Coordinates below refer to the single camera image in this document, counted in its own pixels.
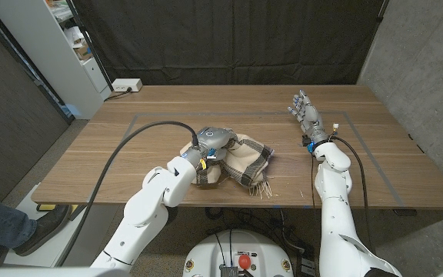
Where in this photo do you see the grey five-finger right hand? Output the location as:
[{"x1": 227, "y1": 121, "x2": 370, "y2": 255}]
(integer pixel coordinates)
[{"x1": 287, "y1": 89, "x2": 330, "y2": 145}]

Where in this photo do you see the grey five-finger left hand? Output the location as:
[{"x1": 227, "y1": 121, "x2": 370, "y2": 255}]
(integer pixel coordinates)
[{"x1": 192, "y1": 126, "x2": 238, "y2": 162}]

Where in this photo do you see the cream plaid scarf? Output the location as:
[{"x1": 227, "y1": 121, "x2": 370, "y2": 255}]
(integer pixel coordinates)
[{"x1": 179, "y1": 130, "x2": 275, "y2": 199}]

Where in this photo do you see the black backdrop curtain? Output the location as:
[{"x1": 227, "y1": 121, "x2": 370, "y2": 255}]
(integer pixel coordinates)
[{"x1": 71, "y1": 0, "x2": 390, "y2": 86}]

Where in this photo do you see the white power strip box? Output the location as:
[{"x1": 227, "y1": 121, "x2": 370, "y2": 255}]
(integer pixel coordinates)
[{"x1": 112, "y1": 78, "x2": 144, "y2": 93}]

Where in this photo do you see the white robot torso base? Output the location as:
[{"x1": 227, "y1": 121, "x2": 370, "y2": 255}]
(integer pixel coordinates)
[{"x1": 182, "y1": 229, "x2": 295, "y2": 277}]

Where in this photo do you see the black floor power strip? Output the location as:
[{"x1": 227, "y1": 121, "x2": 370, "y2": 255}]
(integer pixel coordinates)
[{"x1": 296, "y1": 245, "x2": 317, "y2": 277}]

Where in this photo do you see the black backdrop stand pole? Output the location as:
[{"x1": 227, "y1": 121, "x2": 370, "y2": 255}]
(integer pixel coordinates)
[{"x1": 64, "y1": 0, "x2": 115, "y2": 92}]

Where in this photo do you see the cardboard box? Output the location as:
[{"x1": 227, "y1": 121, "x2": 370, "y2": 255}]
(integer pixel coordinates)
[{"x1": 73, "y1": 42, "x2": 94, "y2": 62}]

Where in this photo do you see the white shelf cabinet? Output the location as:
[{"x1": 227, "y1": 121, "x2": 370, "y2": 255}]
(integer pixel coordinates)
[{"x1": 0, "y1": 0, "x2": 113, "y2": 120}]

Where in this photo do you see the person's black shoe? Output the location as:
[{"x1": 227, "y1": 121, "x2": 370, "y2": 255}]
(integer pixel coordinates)
[{"x1": 12, "y1": 204, "x2": 72, "y2": 258}]

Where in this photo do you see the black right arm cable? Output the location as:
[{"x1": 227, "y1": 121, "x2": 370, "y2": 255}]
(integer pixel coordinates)
[{"x1": 331, "y1": 135, "x2": 375, "y2": 251}]

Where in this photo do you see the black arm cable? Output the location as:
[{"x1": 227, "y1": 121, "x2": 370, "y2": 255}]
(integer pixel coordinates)
[
  {"x1": 331, "y1": 135, "x2": 375, "y2": 251},
  {"x1": 55, "y1": 120, "x2": 200, "y2": 267}
]

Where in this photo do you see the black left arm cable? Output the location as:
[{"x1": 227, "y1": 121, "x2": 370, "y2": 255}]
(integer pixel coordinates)
[{"x1": 55, "y1": 120, "x2": 200, "y2": 267}]

